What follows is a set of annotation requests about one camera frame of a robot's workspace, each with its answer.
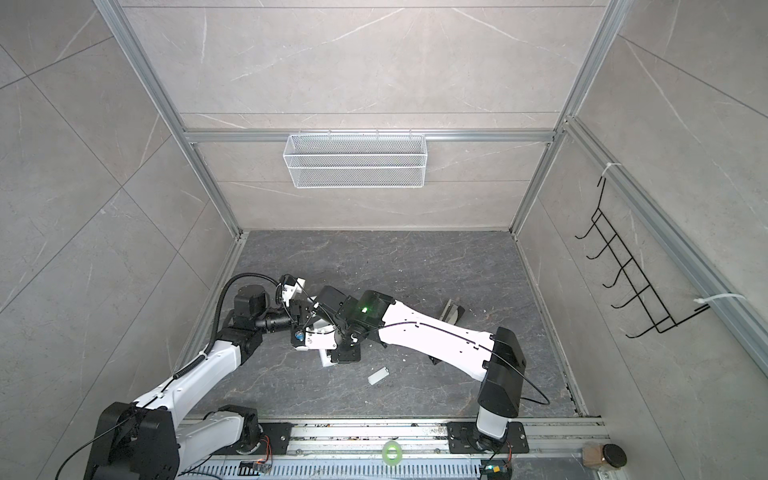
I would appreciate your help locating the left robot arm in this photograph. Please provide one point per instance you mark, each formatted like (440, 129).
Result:
(144, 439)

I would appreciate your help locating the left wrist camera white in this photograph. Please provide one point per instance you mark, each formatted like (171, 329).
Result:
(289, 287)

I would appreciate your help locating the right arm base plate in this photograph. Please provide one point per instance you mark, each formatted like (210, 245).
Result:
(465, 438)

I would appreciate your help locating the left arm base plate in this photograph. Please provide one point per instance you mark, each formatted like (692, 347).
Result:
(270, 438)

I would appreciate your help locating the white remote control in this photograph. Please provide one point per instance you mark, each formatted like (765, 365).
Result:
(321, 336)

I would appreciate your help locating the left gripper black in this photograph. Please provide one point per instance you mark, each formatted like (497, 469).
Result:
(301, 311)

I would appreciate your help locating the white wire mesh basket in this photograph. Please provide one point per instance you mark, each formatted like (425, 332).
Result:
(349, 161)

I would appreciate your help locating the black wire hook rack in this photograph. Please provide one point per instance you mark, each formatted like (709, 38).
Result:
(630, 271)

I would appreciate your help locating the amber jar black lid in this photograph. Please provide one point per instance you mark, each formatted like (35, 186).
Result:
(604, 457)

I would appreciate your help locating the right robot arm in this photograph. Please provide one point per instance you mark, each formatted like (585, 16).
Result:
(494, 359)

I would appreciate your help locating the white battery cover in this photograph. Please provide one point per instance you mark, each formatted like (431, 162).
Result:
(378, 376)

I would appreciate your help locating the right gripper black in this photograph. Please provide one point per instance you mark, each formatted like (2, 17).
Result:
(350, 356)

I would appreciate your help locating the green tape roll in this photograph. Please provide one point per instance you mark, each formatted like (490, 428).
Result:
(392, 453)

